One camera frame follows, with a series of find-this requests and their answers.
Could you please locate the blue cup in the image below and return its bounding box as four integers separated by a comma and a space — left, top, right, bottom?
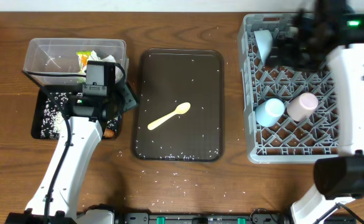
255, 98, 285, 127

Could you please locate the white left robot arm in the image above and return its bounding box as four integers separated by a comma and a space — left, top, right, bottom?
6, 61, 128, 224

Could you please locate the orange carrot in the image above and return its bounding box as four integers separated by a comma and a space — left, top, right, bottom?
103, 128, 115, 139

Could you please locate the white paper tissue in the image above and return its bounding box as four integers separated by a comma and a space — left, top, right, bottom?
87, 50, 124, 83

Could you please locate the pink cup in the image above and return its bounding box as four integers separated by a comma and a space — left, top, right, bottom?
287, 93, 319, 121

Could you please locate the white rice pile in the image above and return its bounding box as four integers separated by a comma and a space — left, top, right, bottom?
31, 92, 122, 139

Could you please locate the dark brown serving tray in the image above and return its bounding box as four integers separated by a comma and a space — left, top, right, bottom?
132, 49, 225, 162

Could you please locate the black rail with green clips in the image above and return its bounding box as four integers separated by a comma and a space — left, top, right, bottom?
75, 205, 357, 224

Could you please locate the light blue bowl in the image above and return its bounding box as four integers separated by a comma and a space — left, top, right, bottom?
254, 30, 273, 65

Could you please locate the black waste tray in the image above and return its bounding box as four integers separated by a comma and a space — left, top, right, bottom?
31, 85, 122, 139

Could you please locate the yellow green snack wrapper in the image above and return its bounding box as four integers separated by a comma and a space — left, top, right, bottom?
76, 51, 91, 77

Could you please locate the yellow plastic spoon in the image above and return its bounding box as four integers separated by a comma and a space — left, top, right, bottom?
147, 102, 191, 131

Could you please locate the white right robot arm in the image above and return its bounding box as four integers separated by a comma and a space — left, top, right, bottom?
263, 0, 364, 223

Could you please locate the clear plastic waste bin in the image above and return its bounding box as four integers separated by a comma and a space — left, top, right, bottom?
23, 38, 129, 85

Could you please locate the grey dishwasher rack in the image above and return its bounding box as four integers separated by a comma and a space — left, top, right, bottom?
238, 14, 340, 164

